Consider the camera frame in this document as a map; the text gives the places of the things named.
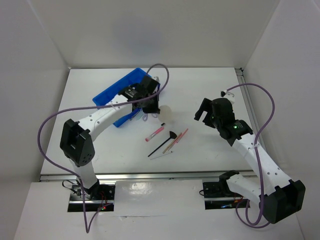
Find long pink makeup brush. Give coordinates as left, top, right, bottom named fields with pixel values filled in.
left=176, top=128, right=189, bottom=143

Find mint green tweezers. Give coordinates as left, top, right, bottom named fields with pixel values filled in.
left=130, top=113, right=144, bottom=121

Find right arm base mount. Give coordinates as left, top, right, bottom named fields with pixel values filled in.
left=198, top=170, right=247, bottom=210

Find white thin makeup pencil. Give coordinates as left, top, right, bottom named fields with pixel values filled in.
left=150, top=150, right=174, bottom=160

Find blue divided plastic bin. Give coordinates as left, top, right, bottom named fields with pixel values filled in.
left=92, top=68, right=160, bottom=128

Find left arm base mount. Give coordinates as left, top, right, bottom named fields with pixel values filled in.
left=61, top=180, right=116, bottom=213

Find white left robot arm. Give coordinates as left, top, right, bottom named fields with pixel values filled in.
left=59, top=75, right=160, bottom=200

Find pink brow comb brush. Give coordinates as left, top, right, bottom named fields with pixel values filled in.
left=145, top=123, right=166, bottom=142

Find round cream powder puff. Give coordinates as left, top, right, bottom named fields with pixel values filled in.
left=157, top=105, right=173, bottom=124

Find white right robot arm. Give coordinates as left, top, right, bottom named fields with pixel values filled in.
left=194, top=93, right=306, bottom=224

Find aluminium rail front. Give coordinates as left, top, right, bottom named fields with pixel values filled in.
left=39, top=170, right=255, bottom=182

